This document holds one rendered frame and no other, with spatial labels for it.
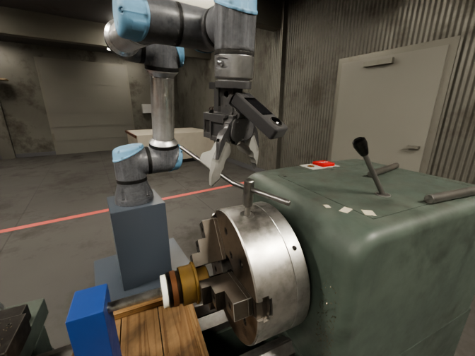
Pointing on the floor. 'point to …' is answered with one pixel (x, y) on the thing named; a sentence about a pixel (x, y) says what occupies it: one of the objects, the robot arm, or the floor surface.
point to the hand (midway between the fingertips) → (237, 177)
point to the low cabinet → (199, 143)
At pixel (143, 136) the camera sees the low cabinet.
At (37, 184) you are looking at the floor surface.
